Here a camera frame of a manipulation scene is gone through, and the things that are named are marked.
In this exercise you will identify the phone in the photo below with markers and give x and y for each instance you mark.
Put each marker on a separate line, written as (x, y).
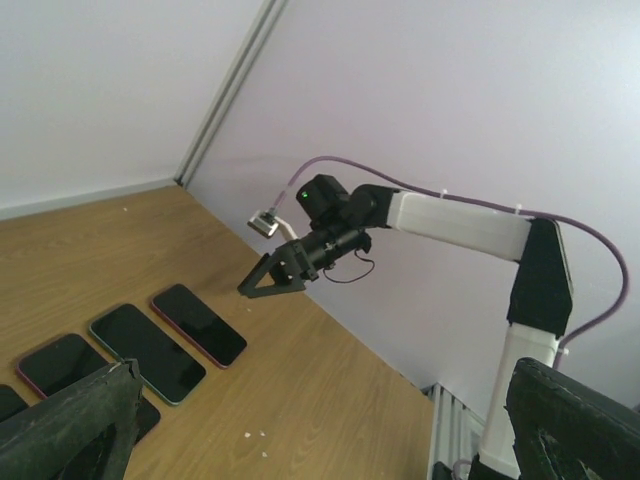
(58, 364)
(168, 370)

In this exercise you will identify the aluminium front rail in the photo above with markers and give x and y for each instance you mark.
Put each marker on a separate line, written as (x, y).
(455, 437)

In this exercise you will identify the black phone face down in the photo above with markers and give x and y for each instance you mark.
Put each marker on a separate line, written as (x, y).
(196, 322)

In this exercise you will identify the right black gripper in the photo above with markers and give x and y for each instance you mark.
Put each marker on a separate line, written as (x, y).
(286, 270)

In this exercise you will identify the black smartphone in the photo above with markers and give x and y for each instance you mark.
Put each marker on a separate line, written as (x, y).
(11, 403)

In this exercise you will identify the right aluminium corner post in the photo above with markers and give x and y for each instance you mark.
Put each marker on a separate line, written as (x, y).
(251, 47)

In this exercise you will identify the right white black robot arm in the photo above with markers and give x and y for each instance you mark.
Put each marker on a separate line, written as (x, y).
(540, 299)

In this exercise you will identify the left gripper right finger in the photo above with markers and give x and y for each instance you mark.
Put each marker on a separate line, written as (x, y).
(565, 430)

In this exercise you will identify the white debris pile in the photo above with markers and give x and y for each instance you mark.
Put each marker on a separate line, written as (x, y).
(258, 440)

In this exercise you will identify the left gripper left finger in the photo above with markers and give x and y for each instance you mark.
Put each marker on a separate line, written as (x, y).
(42, 440)

